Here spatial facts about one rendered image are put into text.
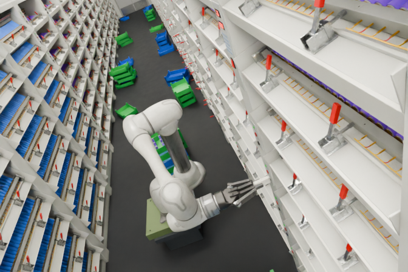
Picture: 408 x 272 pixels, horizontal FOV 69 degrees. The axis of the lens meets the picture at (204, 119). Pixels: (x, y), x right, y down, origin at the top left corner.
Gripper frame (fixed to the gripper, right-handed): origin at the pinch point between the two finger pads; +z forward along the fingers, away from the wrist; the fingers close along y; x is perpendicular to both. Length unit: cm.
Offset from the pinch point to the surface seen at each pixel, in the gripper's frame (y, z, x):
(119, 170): -168, -109, -83
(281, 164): 8.2, 7.5, 13.5
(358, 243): 54, 5, 33
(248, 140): -36.1, 6.3, -6.8
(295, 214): 14.8, 5.8, -7.0
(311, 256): 21.7, 5.6, -26.1
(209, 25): -47, 8, 54
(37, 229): -44, -118, -10
